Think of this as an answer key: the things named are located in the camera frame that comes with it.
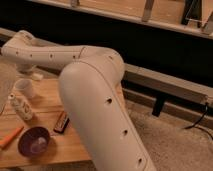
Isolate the orange carrot toy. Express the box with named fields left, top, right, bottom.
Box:
left=0, top=126, right=23, bottom=149

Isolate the grey metal rail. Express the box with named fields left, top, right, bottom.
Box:
left=0, top=28, right=213, bottom=129

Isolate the wooden cutting board table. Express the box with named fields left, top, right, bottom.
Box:
left=0, top=79, right=90, bottom=168

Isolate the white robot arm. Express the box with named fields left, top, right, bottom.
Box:
left=1, top=30, right=157, bottom=171

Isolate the white plastic bottle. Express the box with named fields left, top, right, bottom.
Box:
left=8, top=94, right=33, bottom=121

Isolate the black cable right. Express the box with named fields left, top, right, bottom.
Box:
left=184, top=103, right=213, bottom=139

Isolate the purple bowl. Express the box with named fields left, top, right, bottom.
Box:
left=18, top=126, right=50, bottom=158

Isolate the white ceramic cup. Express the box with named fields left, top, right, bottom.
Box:
left=15, top=79, right=36, bottom=99

